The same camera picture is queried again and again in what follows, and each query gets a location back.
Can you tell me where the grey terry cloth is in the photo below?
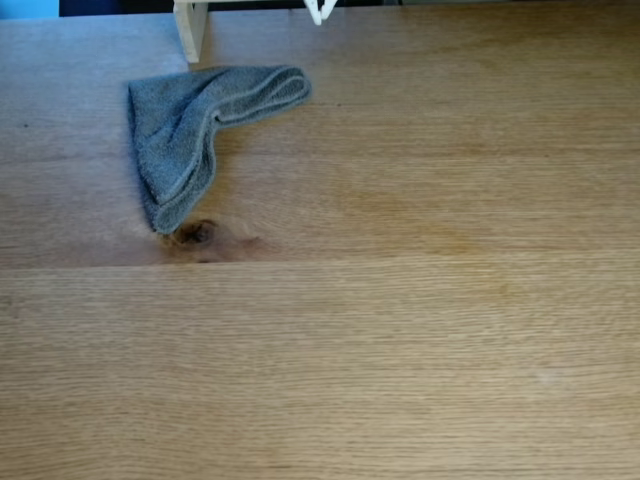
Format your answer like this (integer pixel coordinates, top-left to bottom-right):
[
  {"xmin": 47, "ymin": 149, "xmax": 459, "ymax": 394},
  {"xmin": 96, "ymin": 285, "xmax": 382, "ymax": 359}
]
[{"xmin": 125, "ymin": 63, "xmax": 314, "ymax": 236}]

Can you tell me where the pale wooden stand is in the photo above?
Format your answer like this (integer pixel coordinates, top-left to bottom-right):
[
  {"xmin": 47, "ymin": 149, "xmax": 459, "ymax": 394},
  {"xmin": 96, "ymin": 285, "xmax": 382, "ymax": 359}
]
[{"xmin": 172, "ymin": 0, "xmax": 307, "ymax": 65}]

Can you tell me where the dark blue background object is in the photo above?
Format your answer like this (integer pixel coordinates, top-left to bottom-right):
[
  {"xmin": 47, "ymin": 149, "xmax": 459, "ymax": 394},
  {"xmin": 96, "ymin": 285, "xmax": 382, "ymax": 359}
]
[{"xmin": 59, "ymin": 0, "xmax": 175, "ymax": 19}]

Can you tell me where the light blue background object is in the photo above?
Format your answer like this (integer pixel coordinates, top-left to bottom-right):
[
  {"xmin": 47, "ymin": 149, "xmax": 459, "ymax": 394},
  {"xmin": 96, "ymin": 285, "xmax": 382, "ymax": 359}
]
[{"xmin": 0, "ymin": 0, "xmax": 61, "ymax": 20}]

